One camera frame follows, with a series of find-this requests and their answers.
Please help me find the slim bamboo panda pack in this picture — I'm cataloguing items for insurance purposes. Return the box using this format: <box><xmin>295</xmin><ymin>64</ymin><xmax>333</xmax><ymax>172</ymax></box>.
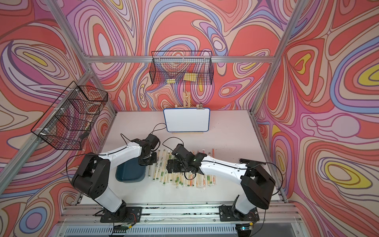
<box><xmin>157</xmin><ymin>149</ymin><xmax>166</xmax><ymax>181</ymax></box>

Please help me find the slim panda chopstick pack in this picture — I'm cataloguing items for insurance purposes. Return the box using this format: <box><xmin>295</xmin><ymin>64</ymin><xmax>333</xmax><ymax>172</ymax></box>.
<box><xmin>175</xmin><ymin>174</ymin><xmax>180</xmax><ymax>188</ymax></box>

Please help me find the plain green text pack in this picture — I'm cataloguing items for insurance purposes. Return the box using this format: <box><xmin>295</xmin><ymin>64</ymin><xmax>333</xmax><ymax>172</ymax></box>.
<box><xmin>179</xmin><ymin>174</ymin><xmax>184</xmax><ymax>187</ymax></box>

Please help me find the teal storage box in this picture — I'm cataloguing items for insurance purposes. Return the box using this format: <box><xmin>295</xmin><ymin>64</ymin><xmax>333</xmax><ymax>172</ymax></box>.
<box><xmin>115</xmin><ymin>158</ymin><xmax>146</xmax><ymax>183</ymax></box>

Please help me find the red green chopstick pack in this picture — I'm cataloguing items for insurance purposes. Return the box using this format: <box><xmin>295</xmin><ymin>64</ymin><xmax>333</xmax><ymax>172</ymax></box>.
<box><xmin>201</xmin><ymin>149</ymin><xmax>206</xmax><ymax>189</ymax></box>

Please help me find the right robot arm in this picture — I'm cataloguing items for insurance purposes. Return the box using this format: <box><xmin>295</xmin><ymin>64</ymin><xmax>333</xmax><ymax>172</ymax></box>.
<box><xmin>166</xmin><ymin>144</ymin><xmax>276</xmax><ymax>216</ymax></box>

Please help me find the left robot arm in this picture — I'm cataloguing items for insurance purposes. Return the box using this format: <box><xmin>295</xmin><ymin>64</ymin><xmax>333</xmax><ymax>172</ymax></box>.
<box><xmin>71</xmin><ymin>133</ymin><xmax>160</xmax><ymax>215</ymax></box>

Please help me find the metal binder clip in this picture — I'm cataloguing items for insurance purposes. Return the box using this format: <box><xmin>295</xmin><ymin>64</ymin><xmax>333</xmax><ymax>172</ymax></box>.
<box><xmin>196</xmin><ymin>103</ymin><xmax>204</xmax><ymax>109</ymax></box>

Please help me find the black stapler tool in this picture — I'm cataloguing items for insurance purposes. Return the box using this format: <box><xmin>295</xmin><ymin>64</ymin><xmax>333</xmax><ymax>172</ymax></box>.
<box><xmin>239</xmin><ymin>159</ymin><xmax>266</xmax><ymax>167</ymax></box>

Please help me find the wooden easel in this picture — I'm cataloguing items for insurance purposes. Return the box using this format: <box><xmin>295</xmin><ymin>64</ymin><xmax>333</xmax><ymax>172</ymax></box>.
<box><xmin>175</xmin><ymin>91</ymin><xmax>191</xmax><ymax>108</ymax></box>

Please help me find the yellow note small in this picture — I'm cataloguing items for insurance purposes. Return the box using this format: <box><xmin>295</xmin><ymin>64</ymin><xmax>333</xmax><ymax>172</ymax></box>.
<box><xmin>166</xmin><ymin>79</ymin><xmax>176</xmax><ymax>84</ymax></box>

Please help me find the yellow note large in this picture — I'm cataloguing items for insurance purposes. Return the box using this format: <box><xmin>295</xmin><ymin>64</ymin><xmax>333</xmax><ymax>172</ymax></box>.
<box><xmin>184</xmin><ymin>73</ymin><xmax>197</xmax><ymax>82</ymax></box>

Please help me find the white board blue frame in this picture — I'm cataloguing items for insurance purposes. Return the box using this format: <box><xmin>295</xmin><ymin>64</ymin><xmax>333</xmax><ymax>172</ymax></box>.
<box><xmin>163</xmin><ymin>108</ymin><xmax>210</xmax><ymax>133</ymax></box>

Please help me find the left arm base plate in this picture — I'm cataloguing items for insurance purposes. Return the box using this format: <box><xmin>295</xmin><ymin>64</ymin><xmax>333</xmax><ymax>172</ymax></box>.
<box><xmin>100</xmin><ymin>206</ymin><xmax>142</xmax><ymax>223</ymax></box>

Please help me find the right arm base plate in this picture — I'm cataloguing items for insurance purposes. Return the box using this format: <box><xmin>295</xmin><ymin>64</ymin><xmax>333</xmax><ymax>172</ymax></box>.
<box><xmin>219</xmin><ymin>204</ymin><xmax>260</xmax><ymax>223</ymax></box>

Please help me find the black wire basket left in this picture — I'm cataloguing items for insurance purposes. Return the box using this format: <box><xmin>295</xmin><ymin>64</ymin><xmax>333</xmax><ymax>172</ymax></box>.
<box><xmin>31</xmin><ymin>82</ymin><xmax>108</xmax><ymax>151</ymax></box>

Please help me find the black wire basket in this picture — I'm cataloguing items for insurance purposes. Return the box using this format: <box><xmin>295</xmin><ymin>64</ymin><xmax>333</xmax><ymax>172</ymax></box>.
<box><xmin>31</xmin><ymin>82</ymin><xmax>108</xmax><ymax>151</ymax></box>
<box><xmin>149</xmin><ymin>50</ymin><xmax>214</xmax><ymax>85</ymax></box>

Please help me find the black wire basket back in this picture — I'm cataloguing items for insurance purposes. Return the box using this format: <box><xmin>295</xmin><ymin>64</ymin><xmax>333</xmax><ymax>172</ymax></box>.
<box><xmin>149</xmin><ymin>50</ymin><xmax>214</xmax><ymax>85</ymax></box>

